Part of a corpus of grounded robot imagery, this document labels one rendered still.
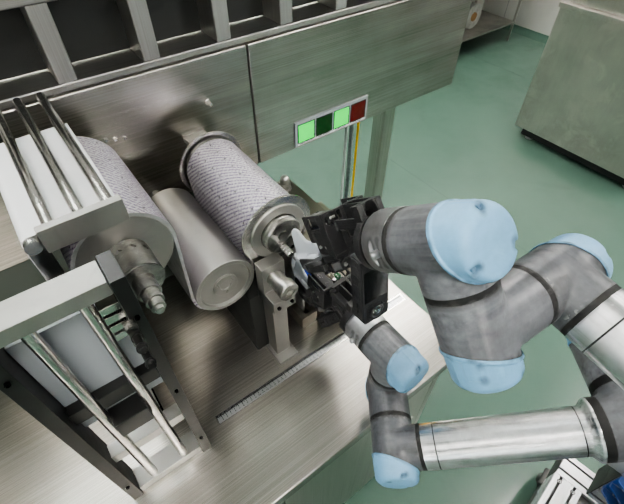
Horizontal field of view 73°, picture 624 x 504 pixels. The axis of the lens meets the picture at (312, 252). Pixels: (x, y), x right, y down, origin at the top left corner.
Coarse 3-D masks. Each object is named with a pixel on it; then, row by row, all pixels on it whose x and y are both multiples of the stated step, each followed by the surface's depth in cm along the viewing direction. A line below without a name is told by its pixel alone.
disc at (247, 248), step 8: (272, 200) 72; (280, 200) 73; (288, 200) 75; (296, 200) 76; (304, 200) 78; (264, 208) 72; (272, 208) 73; (304, 208) 79; (256, 216) 72; (304, 216) 80; (248, 224) 72; (248, 232) 73; (304, 232) 83; (248, 240) 75; (248, 248) 76; (248, 256) 77; (256, 256) 79
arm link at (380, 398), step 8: (368, 376) 82; (368, 384) 82; (376, 384) 78; (368, 392) 81; (376, 392) 79; (384, 392) 78; (392, 392) 78; (368, 400) 81; (376, 400) 78; (384, 400) 77; (392, 400) 77; (400, 400) 77; (376, 408) 77; (384, 408) 76; (392, 408) 76; (400, 408) 76; (408, 408) 78
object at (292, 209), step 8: (280, 208) 74; (288, 208) 75; (296, 208) 77; (264, 216) 73; (272, 216) 74; (296, 216) 78; (256, 224) 73; (264, 224) 74; (256, 232) 74; (256, 240) 75; (256, 248) 77; (264, 248) 78; (264, 256) 80
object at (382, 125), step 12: (384, 120) 156; (372, 132) 164; (384, 132) 160; (372, 144) 167; (384, 144) 165; (372, 156) 171; (384, 156) 170; (372, 168) 174; (384, 168) 175; (372, 180) 178; (372, 192) 181
